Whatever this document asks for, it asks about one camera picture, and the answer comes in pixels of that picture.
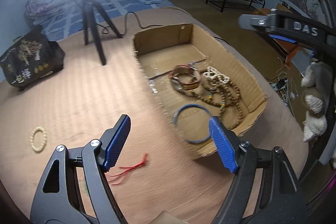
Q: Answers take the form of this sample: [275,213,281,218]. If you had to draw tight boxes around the green pendant red cord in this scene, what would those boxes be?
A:
[79,152,149,197]

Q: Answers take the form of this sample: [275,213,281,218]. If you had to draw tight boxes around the cream bead bracelet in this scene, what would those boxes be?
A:
[30,126,48,153]

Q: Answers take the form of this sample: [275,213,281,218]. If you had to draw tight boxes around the white pearl necklace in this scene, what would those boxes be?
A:
[202,66,231,89]

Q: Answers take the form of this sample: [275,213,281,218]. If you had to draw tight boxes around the brown wooden bead mala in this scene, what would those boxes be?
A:
[180,66,243,129]

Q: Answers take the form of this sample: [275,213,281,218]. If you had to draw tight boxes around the blue metal bangle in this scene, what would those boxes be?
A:
[173,103,213,145]

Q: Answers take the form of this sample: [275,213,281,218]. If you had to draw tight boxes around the brown leather wristwatch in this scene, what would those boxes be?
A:
[168,65,201,92]

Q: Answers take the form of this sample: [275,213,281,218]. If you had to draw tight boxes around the orange covered table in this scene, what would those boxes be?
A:
[252,2,316,67]

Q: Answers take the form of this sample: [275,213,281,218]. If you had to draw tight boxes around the plush toy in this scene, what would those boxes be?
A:
[301,62,335,142]

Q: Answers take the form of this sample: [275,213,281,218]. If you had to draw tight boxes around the tan blanket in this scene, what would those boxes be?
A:
[0,6,309,224]

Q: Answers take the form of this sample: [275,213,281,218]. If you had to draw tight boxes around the cardboard box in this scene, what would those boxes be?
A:
[133,24,267,159]

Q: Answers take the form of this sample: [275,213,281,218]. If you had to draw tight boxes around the black snack bag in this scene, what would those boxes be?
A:
[1,25,65,89]

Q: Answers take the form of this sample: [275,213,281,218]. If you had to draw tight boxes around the blue patterned bedsheet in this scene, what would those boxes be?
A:
[39,0,176,41]

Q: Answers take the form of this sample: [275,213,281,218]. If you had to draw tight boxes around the folded floral quilt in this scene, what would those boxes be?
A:
[25,0,73,19]

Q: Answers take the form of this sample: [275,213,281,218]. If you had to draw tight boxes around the black tripod stand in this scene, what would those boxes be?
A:
[75,0,123,66]

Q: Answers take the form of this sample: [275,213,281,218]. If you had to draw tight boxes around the power strip with cables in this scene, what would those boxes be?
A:
[264,57,298,117]

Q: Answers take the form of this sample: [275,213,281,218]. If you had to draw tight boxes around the black power cable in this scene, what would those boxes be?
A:
[101,6,229,45]

